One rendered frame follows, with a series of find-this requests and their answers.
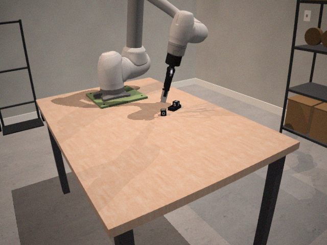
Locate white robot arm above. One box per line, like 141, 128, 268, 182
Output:
92, 0, 208, 102

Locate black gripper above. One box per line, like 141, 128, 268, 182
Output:
160, 53, 182, 103

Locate black cube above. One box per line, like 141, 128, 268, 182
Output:
160, 109, 167, 116
173, 100, 180, 107

